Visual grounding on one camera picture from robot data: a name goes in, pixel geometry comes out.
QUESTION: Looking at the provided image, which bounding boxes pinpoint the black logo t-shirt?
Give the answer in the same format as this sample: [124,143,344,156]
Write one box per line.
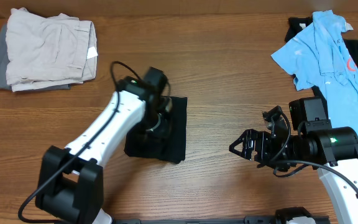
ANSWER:
[284,17,358,69]

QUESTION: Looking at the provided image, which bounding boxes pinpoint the folded beige shorts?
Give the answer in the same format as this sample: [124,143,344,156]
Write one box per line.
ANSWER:
[6,7,98,91]

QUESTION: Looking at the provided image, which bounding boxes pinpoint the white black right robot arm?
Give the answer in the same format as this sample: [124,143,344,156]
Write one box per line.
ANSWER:
[229,97,358,223]

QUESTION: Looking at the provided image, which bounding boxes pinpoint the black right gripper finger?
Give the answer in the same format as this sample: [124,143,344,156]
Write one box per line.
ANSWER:
[229,146,250,160]
[229,129,250,149]

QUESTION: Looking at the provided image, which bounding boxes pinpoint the light blue t-shirt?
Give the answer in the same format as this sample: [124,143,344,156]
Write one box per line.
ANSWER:
[272,11,358,135]

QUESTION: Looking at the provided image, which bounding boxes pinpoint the folded grey garment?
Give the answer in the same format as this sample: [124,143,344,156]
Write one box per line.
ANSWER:
[0,24,71,91]

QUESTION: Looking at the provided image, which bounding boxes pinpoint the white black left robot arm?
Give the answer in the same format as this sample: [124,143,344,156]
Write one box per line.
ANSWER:
[35,67,171,223]

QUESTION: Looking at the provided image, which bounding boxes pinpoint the plain black t-shirt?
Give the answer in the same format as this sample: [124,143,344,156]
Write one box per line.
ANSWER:
[124,96,188,164]

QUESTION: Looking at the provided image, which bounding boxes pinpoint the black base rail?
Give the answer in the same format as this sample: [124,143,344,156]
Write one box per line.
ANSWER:
[110,214,332,224]

